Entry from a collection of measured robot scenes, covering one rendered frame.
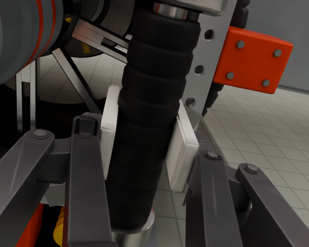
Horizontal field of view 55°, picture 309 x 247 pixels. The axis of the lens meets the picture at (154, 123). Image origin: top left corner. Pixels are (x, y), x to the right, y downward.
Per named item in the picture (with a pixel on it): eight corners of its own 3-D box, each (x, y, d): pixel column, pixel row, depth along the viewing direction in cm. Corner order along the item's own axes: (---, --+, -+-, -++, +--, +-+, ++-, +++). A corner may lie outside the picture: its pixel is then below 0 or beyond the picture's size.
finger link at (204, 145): (202, 177, 13) (264, 187, 13) (185, 128, 18) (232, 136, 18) (193, 204, 14) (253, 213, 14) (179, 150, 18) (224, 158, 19)
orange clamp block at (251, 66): (200, 68, 46) (254, 80, 47) (212, 83, 38) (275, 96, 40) (213, 21, 43) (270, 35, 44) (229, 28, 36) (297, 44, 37)
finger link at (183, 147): (185, 142, 14) (200, 145, 14) (170, 94, 21) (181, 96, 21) (170, 192, 15) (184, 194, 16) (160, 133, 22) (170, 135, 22)
